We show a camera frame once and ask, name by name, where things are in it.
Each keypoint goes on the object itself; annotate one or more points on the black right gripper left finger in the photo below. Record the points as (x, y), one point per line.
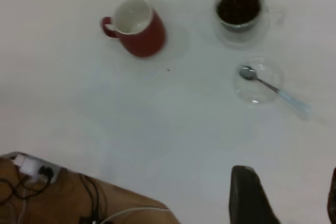
(249, 197)

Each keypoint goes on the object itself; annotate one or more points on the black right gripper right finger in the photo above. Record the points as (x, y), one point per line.
(333, 200)

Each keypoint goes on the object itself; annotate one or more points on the roasted coffee beans pile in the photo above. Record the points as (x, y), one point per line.
(239, 6)

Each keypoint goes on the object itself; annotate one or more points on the black power plug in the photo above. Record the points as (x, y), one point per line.
(46, 172)

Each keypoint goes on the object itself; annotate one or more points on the clear glass cup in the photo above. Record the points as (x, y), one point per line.
(236, 39)

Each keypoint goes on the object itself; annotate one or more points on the red ceramic mug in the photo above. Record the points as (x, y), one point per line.
(147, 40)

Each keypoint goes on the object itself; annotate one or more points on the clear glass saucer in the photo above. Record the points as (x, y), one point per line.
(270, 69)

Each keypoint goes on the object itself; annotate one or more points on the white power adapter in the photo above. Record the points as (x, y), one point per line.
(29, 167)

